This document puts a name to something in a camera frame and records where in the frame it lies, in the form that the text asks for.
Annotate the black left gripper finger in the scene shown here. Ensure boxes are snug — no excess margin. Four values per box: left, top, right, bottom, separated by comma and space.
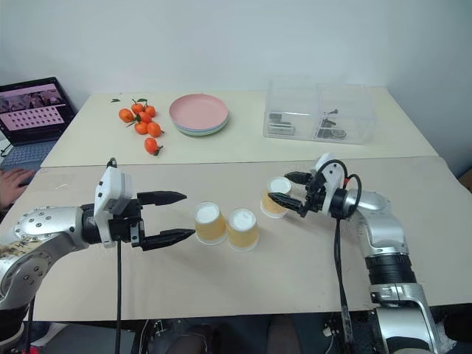
142, 229, 196, 253
137, 190, 189, 208

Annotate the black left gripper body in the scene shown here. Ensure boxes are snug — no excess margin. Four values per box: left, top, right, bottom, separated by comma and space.
108, 197, 146, 251

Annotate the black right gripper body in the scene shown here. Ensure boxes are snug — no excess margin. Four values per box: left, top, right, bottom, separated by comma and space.
299, 170, 328, 219

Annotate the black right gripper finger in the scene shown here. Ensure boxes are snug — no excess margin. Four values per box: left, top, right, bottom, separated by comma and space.
267, 192, 308, 215
283, 170, 314, 184

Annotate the yellow paper cup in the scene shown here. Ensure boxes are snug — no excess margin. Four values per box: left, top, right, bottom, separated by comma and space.
193, 201, 227, 246
260, 176, 294, 220
226, 208, 260, 253

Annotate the bystander bare hand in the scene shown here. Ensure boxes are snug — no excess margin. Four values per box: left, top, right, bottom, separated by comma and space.
0, 168, 38, 214

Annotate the white and black device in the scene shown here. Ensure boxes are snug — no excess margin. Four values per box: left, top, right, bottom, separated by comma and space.
268, 122, 296, 136

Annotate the black boxy part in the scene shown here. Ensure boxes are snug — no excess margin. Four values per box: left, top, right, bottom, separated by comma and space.
317, 117, 336, 140

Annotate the light green plastic plate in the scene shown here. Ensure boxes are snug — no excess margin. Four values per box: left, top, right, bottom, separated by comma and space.
177, 123, 229, 139

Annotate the clear acrylic storage box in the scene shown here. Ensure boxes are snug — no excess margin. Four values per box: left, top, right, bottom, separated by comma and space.
263, 74, 378, 146

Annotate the light blue plastic plate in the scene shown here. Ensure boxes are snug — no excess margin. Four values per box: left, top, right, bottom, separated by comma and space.
172, 117, 231, 135

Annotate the pink plastic plate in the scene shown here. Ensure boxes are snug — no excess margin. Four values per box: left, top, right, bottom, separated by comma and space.
169, 94, 230, 131

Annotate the dark rounded knee shape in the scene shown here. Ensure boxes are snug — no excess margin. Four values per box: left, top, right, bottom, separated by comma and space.
263, 316, 300, 354
176, 319, 226, 354

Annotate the open laptop computer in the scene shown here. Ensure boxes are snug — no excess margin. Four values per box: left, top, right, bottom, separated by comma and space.
0, 76, 79, 171

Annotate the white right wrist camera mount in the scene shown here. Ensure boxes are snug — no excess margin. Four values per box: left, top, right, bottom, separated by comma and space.
315, 153, 350, 215

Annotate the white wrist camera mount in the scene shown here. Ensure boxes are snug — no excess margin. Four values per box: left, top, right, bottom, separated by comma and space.
315, 153, 350, 215
93, 165, 138, 249

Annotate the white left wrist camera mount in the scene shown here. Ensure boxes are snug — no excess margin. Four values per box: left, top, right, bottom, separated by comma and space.
93, 165, 138, 249

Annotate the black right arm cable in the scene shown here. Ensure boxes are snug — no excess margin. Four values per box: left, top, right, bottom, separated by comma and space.
315, 159, 364, 354

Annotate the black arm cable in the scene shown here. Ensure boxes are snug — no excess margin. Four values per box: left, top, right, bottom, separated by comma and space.
106, 157, 124, 354
315, 159, 364, 354

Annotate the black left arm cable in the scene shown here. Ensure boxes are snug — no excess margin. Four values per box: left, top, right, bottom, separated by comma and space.
106, 157, 124, 354

